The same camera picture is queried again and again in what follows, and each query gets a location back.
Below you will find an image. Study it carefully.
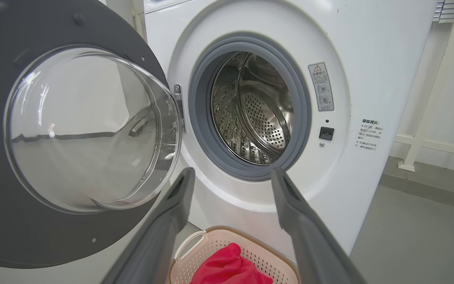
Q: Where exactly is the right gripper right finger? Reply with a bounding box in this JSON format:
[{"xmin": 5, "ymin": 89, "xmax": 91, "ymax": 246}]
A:
[{"xmin": 270, "ymin": 167, "xmax": 367, "ymax": 284}]

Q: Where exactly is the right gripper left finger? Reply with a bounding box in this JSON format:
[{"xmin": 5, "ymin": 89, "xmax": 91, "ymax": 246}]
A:
[{"xmin": 101, "ymin": 167, "xmax": 196, "ymax": 284}]

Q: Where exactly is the red garment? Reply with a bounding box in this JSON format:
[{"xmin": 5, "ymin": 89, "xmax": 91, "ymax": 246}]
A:
[{"xmin": 190, "ymin": 243, "xmax": 274, "ymax": 284}]

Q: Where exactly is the cream perforated laundry basket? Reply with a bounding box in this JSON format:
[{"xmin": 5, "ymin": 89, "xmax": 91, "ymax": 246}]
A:
[{"xmin": 167, "ymin": 226, "xmax": 301, "ymax": 284}]

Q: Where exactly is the grey rubber door gasket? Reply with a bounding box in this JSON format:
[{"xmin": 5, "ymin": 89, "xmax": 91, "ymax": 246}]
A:
[{"xmin": 188, "ymin": 34, "xmax": 313, "ymax": 182}]

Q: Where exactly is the metal door hinge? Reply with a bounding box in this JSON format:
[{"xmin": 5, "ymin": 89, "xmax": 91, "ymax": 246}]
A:
[{"xmin": 173, "ymin": 84, "xmax": 186, "ymax": 133}]

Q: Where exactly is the white front-load washing machine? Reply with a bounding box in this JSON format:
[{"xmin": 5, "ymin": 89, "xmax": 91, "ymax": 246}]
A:
[{"xmin": 134, "ymin": 0, "xmax": 437, "ymax": 265}]

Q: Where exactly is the printed text notice sticker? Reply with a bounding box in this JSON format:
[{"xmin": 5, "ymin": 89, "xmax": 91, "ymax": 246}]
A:
[{"xmin": 354, "ymin": 118, "xmax": 385, "ymax": 152}]

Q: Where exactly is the stainless steel washer drum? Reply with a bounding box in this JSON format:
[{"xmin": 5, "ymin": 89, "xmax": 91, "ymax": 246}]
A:
[{"xmin": 210, "ymin": 51, "xmax": 294, "ymax": 165}]

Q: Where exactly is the grey warning sticker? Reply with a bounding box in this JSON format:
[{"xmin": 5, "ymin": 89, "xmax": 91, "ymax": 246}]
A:
[{"xmin": 308, "ymin": 62, "xmax": 335, "ymax": 112}]

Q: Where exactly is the white metal rack frame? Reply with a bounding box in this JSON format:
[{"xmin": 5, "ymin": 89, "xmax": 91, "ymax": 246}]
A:
[{"xmin": 393, "ymin": 0, "xmax": 454, "ymax": 173}]

